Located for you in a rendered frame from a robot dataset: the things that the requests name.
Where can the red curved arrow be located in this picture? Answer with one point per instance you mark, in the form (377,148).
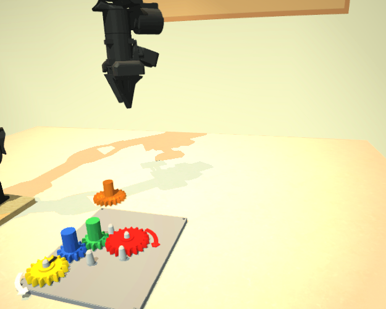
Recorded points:
(155,243)

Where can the orange gear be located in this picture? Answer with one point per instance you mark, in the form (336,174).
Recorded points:
(109,196)

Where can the yellow gear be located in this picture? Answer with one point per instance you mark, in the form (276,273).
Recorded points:
(38,275)

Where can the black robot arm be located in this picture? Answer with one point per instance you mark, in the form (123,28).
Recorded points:
(143,18)

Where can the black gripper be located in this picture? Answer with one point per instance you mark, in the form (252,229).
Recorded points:
(122,71)

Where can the blue gear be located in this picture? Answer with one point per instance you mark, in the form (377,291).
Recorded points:
(71,248)

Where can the red gear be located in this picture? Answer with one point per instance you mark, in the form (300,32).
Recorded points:
(137,241)

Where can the white curved arrow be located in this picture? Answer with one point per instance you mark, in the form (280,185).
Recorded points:
(20,289)

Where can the green gear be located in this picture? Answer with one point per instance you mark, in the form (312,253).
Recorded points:
(95,238)

